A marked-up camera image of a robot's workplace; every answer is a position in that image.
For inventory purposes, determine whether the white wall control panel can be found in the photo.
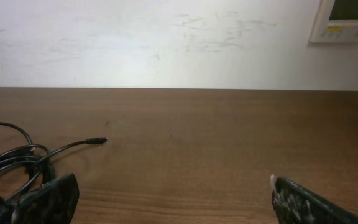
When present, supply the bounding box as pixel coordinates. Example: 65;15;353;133
310;0;358;44

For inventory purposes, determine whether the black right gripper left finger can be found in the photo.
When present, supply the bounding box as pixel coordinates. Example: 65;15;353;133
0;174;80;224

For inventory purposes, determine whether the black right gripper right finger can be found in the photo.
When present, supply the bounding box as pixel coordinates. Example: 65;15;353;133
270;174;358;224

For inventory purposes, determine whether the black cable with barrel plug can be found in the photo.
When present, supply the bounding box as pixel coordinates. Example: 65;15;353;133
0;136;108;203

